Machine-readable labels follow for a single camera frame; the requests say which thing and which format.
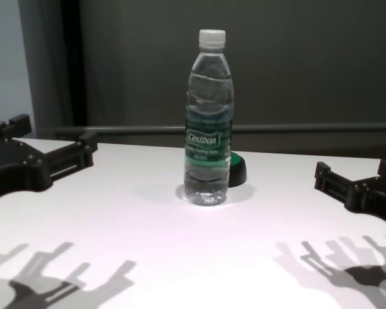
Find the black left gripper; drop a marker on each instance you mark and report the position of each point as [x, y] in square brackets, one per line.
[9, 174]

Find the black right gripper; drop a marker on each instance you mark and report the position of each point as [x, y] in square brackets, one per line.
[379, 199]

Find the clear plastic water bottle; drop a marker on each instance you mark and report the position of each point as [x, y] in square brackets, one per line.
[207, 145]

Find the black green round button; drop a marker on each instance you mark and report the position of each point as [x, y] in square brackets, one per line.
[238, 174]

